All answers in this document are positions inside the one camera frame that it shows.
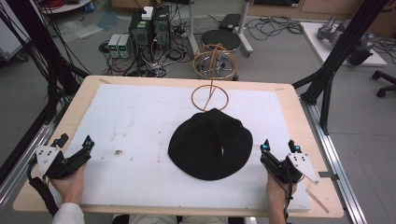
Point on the aluminium rail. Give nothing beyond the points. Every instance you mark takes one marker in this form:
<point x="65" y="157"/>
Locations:
<point x="336" y="155"/>
<point x="28" y="152"/>

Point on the black office chair base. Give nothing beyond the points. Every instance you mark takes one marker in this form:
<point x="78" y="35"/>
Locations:
<point x="384" y="82"/>

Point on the black round stool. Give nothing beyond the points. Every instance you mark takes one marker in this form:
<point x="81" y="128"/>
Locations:
<point x="221" y="39"/>

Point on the white foam board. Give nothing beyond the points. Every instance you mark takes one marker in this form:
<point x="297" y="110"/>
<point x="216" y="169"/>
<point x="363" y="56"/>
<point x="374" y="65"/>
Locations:
<point x="140" y="130"/>

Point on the thin wooden stick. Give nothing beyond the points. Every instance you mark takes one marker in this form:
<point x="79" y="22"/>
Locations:
<point x="317" y="201"/>

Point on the black metal frame post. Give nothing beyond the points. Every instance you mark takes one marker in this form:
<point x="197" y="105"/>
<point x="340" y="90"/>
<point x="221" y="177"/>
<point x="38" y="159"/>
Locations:
<point x="46" y="56"/>
<point x="342" y="49"/>

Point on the black computer tower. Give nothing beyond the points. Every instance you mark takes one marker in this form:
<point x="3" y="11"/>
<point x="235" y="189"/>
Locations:
<point x="140" y="34"/>
<point x="162" y="29"/>

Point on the grey power supply unit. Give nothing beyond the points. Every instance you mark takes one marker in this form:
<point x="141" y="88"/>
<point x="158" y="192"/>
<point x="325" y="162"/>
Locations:
<point x="125" y="46"/>
<point x="114" y="46"/>

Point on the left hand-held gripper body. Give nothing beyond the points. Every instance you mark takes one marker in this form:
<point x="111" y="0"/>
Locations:
<point x="63" y="165"/>

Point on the small white box device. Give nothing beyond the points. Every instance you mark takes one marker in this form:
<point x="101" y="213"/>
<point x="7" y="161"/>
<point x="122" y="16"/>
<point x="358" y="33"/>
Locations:
<point x="147" y="13"/>

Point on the white metal stand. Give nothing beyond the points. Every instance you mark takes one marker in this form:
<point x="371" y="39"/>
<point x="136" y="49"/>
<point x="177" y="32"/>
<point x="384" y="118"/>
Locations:
<point x="243" y="31"/>

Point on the white platform board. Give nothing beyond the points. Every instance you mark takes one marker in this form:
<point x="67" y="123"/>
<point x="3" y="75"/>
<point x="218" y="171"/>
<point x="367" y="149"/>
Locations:
<point x="314" y="40"/>

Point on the grey metal bracket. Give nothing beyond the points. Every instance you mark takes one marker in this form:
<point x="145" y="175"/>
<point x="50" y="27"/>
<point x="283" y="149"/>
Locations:
<point x="328" y="175"/>

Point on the black flat box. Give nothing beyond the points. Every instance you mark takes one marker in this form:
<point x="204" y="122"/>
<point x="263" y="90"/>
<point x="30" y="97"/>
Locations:
<point x="229" y="21"/>

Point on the black brimmed hat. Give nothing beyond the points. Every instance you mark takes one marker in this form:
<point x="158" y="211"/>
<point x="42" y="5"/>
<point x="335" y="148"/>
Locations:
<point x="210" y="146"/>

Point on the person's left hand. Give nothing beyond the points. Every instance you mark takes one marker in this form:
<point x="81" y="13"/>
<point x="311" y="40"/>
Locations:
<point x="70" y="186"/>

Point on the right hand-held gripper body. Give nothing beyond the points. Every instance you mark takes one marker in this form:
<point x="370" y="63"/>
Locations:
<point x="289" y="169"/>

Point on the person's right hand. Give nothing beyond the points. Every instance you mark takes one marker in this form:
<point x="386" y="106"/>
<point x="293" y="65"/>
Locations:
<point x="275" y="189"/>

